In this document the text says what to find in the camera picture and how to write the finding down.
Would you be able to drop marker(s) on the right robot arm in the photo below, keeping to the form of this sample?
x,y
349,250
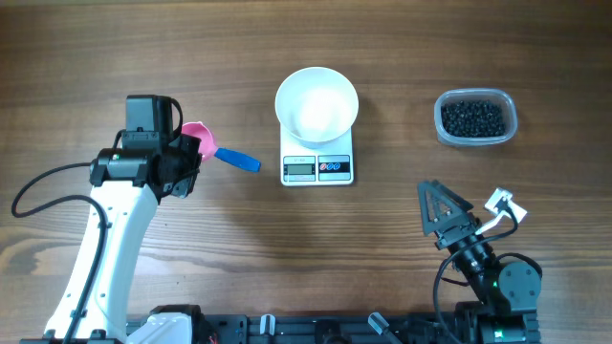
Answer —
x,y
506,286

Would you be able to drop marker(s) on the black beans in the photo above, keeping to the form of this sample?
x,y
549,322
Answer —
x,y
473,119

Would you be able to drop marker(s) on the white digital kitchen scale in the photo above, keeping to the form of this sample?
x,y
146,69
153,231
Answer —
x,y
322,164

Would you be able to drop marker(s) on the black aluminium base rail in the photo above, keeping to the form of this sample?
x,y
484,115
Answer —
x,y
412,328

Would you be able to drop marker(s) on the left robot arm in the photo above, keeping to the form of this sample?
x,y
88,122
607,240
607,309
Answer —
x,y
149,160

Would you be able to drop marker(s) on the white bowl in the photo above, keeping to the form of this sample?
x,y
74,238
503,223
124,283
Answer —
x,y
316,105

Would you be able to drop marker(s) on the pink scoop blue handle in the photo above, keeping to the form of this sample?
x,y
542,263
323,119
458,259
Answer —
x,y
208,148

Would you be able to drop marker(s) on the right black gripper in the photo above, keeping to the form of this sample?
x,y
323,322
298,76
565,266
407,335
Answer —
x,y
449,235

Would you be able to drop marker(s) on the clear plastic container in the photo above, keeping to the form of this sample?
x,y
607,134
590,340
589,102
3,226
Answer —
x,y
495,96

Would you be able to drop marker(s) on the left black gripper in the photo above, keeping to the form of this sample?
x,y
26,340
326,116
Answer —
x,y
192,145

